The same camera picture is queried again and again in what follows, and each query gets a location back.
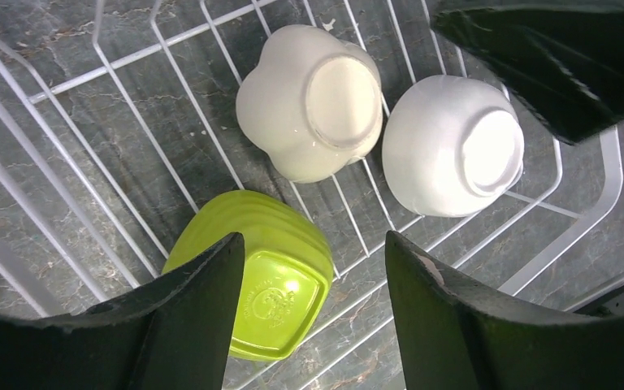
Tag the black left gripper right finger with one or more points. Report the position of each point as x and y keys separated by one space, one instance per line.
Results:
x=457 y=333

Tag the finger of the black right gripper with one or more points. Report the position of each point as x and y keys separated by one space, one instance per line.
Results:
x=563 y=60

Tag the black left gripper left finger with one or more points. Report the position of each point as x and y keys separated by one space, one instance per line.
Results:
x=172 y=333

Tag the green square plastic bowl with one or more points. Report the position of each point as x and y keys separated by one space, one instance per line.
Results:
x=287 y=276

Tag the white round bowl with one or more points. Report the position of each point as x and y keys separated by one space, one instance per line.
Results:
x=452 y=146

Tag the cream lobed small bowl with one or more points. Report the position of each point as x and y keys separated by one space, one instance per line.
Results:
x=313 y=103

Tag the white wire dish rack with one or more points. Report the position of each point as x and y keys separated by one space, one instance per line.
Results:
x=117 y=122

